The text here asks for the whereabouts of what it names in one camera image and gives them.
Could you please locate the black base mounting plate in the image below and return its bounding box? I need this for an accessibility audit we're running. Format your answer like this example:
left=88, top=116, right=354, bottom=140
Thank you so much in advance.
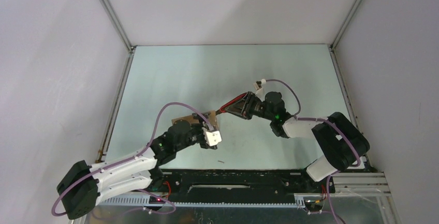
left=145, top=168, right=335, bottom=205

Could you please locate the red black utility knife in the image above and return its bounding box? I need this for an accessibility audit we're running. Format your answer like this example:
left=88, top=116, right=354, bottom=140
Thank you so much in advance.
left=215, top=93, right=247, bottom=115

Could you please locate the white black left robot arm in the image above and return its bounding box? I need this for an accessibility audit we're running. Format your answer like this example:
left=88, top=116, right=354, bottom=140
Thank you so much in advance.
left=56, top=111, right=221, bottom=220

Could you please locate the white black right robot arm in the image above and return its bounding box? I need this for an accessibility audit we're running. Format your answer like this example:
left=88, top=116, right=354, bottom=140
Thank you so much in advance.
left=219, top=92, right=370, bottom=192

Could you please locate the aluminium frame rail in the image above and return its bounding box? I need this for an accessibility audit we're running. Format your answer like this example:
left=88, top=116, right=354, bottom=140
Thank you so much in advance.
left=68, top=171, right=399, bottom=224

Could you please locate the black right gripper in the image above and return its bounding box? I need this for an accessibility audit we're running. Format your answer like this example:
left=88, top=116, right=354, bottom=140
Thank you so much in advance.
left=225, top=92, right=274, bottom=122

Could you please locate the brown cardboard express box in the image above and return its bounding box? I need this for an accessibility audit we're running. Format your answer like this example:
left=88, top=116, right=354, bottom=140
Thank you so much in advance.
left=171, top=111, right=220, bottom=130

